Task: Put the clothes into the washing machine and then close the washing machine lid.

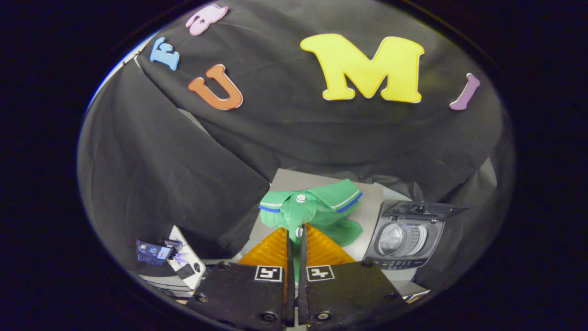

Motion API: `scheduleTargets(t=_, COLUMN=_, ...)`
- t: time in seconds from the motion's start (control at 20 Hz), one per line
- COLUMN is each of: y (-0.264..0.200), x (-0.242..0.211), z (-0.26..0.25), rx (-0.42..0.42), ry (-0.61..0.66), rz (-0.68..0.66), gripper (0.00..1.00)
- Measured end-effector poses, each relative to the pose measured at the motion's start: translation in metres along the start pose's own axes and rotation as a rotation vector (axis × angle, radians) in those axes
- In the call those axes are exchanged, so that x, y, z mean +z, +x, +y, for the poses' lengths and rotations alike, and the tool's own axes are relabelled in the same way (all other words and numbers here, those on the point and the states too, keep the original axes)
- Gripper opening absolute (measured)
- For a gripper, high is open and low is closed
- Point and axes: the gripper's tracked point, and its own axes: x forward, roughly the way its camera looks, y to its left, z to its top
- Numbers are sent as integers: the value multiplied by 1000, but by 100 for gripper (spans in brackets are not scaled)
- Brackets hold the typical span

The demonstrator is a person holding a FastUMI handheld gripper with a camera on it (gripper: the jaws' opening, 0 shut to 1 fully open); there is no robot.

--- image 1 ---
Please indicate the dark grey washing machine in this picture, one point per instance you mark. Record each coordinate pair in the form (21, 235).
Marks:
(399, 263)

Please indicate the black backdrop cloth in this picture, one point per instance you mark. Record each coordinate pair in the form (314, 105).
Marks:
(285, 133)

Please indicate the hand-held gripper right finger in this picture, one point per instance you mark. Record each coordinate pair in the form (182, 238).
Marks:
(344, 289)

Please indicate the green polo shirt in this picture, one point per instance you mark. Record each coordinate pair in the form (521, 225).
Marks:
(317, 211)

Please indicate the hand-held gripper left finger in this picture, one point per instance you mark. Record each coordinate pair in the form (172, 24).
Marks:
(248, 294)

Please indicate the white side stand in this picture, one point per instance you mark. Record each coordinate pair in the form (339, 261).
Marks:
(187, 243)

